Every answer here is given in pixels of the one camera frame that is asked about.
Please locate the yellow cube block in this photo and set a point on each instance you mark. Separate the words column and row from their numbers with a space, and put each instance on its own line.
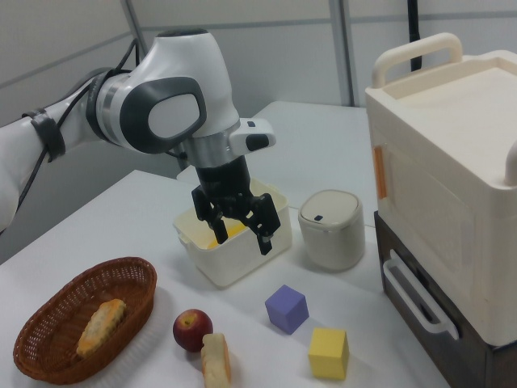
column 329, row 352

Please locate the toy sandwich bread slice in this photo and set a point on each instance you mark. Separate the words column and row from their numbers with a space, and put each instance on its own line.
column 216, row 361

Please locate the cream toy microwave oven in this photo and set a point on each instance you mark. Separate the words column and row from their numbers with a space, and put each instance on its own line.
column 448, row 169

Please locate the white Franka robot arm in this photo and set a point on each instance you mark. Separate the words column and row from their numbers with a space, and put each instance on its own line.
column 169, row 105

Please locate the toy sandwich with green filling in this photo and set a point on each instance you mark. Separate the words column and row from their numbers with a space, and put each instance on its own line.
column 101, row 327

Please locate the purple cube block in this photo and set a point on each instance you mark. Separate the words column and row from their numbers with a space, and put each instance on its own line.
column 287, row 309

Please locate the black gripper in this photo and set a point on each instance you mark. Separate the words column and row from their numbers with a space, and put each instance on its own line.
column 226, row 184

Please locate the brown wicker basket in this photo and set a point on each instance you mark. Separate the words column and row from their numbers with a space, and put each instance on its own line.
column 81, row 315

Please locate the white square plastic container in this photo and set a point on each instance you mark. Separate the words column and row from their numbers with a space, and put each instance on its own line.
column 238, row 246

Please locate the red apple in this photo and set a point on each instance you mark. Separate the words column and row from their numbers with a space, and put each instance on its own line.
column 192, row 329

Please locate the small white lidded trash can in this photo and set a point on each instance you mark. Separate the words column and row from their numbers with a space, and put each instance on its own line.
column 331, row 230

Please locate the dark brown wooden drawer cabinet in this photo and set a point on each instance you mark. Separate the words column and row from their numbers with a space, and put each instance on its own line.
column 440, row 307

